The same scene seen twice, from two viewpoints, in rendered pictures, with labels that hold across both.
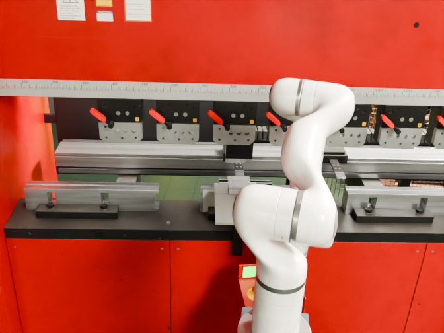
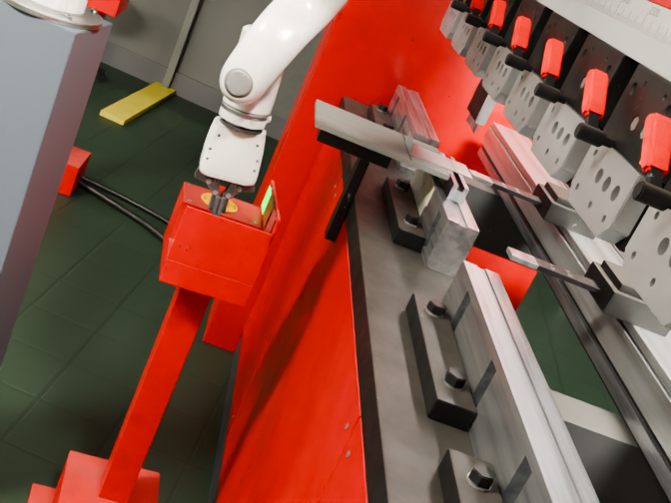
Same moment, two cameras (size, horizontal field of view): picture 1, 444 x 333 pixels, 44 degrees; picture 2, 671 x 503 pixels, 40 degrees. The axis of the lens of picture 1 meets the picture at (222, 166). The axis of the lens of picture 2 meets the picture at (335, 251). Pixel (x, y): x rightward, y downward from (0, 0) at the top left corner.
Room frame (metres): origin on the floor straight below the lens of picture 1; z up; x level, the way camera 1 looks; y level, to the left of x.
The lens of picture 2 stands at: (1.46, -1.79, 1.39)
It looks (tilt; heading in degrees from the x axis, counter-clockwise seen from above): 20 degrees down; 83
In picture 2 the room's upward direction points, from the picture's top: 24 degrees clockwise
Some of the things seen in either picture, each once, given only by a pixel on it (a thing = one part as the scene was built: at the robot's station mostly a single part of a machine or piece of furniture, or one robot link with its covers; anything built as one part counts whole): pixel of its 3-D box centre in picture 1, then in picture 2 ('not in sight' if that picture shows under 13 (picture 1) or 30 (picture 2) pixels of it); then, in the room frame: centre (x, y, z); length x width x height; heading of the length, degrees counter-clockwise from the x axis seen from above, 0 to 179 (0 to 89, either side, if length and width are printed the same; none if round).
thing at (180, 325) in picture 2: not in sight; (156, 386); (1.44, -0.18, 0.39); 0.06 x 0.06 x 0.54; 9
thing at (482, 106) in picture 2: (238, 151); (481, 104); (1.81, -0.06, 1.13); 0.10 x 0.02 x 0.10; 93
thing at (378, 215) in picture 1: (392, 215); (437, 354); (1.78, -0.67, 0.89); 0.30 x 0.05 x 0.03; 93
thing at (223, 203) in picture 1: (239, 203); (379, 138); (1.66, -0.07, 1.00); 0.26 x 0.18 x 0.01; 3
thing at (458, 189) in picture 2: (245, 184); (450, 177); (1.81, -0.09, 0.98); 0.20 x 0.03 x 0.03; 93
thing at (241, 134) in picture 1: (234, 119); (509, 36); (1.80, -0.04, 1.26); 0.15 x 0.09 x 0.17; 93
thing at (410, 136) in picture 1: (398, 122); (600, 117); (1.84, -0.64, 1.26); 0.15 x 0.09 x 0.17; 93
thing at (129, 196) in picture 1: (93, 196); (408, 127); (1.78, 0.49, 0.92); 0.50 x 0.06 x 0.10; 93
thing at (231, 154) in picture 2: not in sight; (234, 148); (1.42, -0.24, 0.92); 0.10 x 0.07 x 0.11; 9
